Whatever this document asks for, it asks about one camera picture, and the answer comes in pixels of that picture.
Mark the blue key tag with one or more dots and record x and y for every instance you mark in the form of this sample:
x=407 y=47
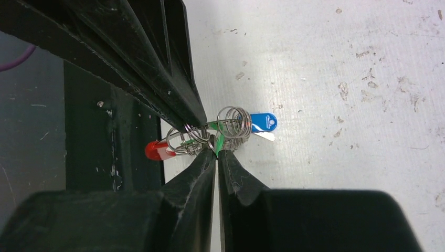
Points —
x=263 y=122

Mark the green key tag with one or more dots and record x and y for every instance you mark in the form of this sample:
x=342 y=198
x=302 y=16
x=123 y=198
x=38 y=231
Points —
x=188 y=142

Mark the green capped key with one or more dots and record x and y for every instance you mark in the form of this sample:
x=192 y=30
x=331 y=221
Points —
x=220 y=138

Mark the large keyring with red sleeve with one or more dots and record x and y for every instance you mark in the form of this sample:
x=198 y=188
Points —
x=237 y=122

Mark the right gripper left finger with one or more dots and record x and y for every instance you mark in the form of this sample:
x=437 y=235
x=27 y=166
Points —
x=175 y=218

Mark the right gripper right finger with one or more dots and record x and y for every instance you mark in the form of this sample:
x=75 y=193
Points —
x=257 y=218

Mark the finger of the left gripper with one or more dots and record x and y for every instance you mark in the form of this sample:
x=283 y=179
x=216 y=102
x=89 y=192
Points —
x=165 y=23
x=103 y=38

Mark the silver key on blue tag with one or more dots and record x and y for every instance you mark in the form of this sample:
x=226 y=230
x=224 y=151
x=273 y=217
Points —
x=266 y=135

